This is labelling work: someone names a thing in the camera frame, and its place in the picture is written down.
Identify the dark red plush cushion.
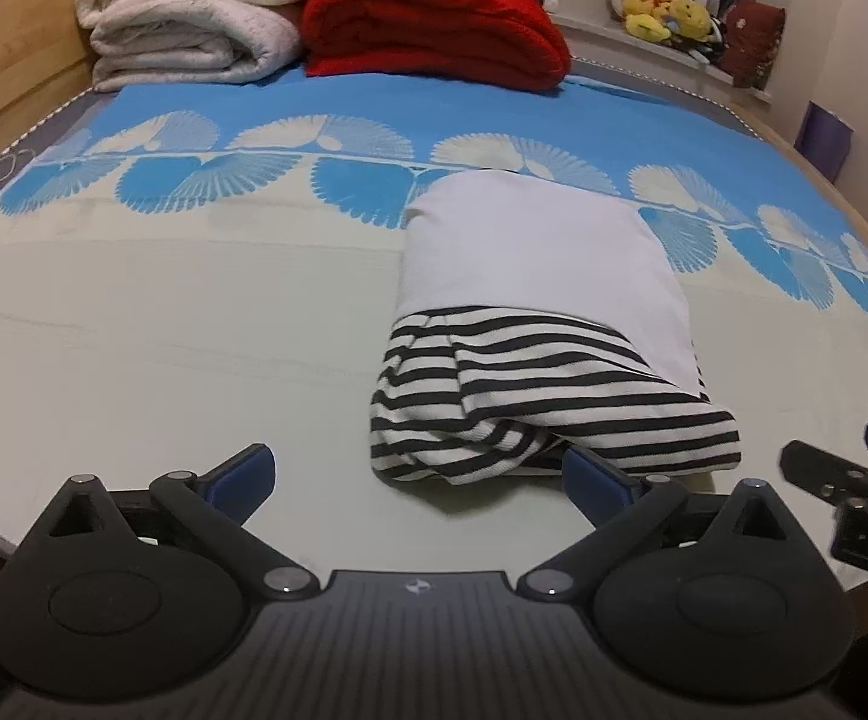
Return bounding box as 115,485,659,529
720,0,789,89

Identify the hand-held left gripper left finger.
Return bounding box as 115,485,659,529
25,442,322,601

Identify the white window sill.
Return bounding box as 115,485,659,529
545,0,774,102

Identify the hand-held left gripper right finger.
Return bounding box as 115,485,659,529
512,446,819,605

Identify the red folded blanket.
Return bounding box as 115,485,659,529
299,0,573,92

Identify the wooden headboard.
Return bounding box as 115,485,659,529
0,0,101,192

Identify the yellow plush toy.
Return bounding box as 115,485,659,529
621,0,676,41
666,0,712,40

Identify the blue patterned bed mat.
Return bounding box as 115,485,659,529
0,64,868,605

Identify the purple box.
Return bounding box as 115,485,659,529
792,100,856,182

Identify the white and striped hooded top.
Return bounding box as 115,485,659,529
368,169,744,488

